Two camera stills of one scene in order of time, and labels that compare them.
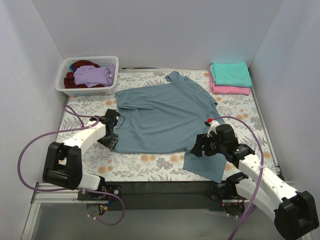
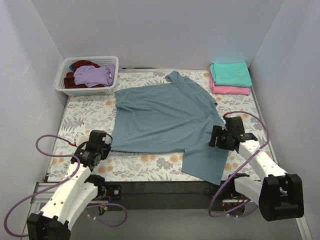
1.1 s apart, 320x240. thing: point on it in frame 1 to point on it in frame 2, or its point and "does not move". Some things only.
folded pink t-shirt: x=226 y=89 does not move
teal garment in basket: x=71 y=68 does not move
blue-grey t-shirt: x=168 y=117 does not move
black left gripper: x=110 y=141 to x=104 y=152
